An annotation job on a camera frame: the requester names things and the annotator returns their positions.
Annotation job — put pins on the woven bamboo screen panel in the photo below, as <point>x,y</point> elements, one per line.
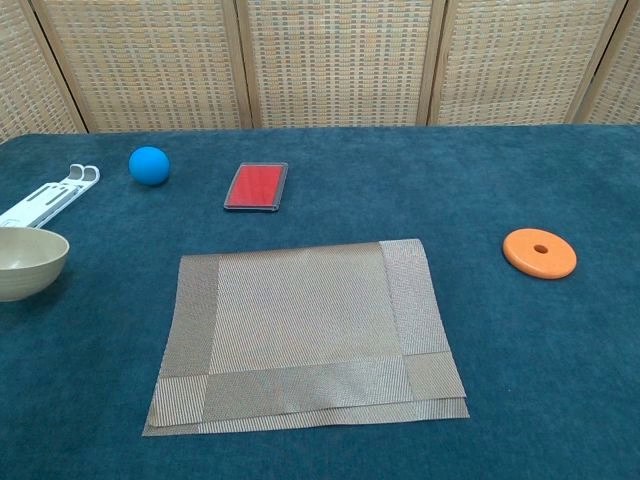
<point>515,60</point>
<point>150,60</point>
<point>20,75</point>
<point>625,85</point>
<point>340,60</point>

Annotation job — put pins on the blue ball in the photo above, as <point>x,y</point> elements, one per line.
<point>149,166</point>

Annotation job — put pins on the white folding stand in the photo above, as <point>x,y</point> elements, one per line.
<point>45,197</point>

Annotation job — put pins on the grey woven placemat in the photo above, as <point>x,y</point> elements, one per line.
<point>310,310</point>

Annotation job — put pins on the orange disc with hole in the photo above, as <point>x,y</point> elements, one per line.
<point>520,256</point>

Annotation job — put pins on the white round bowl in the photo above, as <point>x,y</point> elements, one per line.
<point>25,270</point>

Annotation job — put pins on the red pad in clear case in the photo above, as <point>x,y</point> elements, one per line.
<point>256,186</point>

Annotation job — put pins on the blue table cloth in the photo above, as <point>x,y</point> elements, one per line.
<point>500,375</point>

